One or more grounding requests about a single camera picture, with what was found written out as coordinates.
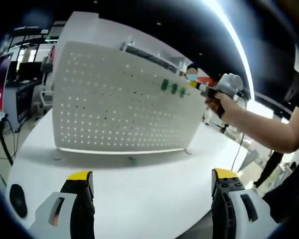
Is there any person's right hand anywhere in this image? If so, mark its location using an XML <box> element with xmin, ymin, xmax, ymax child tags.
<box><xmin>204</xmin><ymin>91</ymin><xmax>237</xmax><ymax>120</ymax></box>

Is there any black round stand base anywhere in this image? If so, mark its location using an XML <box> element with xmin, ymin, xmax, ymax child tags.
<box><xmin>9</xmin><ymin>183</ymin><xmax>28</xmax><ymax>218</ymax></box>

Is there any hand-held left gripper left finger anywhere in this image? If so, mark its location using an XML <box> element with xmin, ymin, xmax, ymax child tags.
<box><xmin>29</xmin><ymin>170</ymin><xmax>96</xmax><ymax>239</ymax></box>

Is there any small laptop table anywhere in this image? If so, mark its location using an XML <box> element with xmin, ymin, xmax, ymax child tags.
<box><xmin>0</xmin><ymin>109</ymin><xmax>15</xmax><ymax>166</ymax></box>

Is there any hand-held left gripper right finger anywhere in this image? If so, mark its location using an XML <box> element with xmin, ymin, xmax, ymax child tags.
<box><xmin>210</xmin><ymin>168</ymin><xmax>282</xmax><ymax>239</ymax></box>

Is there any white perforated mounting plate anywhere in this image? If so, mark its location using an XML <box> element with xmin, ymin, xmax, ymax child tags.
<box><xmin>51</xmin><ymin>40</ymin><xmax>206</xmax><ymax>156</ymax></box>

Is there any long ceiling light strip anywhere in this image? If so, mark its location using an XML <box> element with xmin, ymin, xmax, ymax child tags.
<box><xmin>189</xmin><ymin>0</ymin><xmax>256</xmax><ymax>105</ymax></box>

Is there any thin dark cable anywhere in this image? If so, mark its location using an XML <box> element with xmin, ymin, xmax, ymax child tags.
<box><xmin>231</xmin><ymin>96</ymin><xmax>248</xmax><ymax>173</ymax></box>

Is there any black computer monitor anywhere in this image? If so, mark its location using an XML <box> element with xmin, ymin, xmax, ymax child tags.
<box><xmin>16</xmin><ymin>62</ymin><xmax>45</xmax><ymax>81</ymax></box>

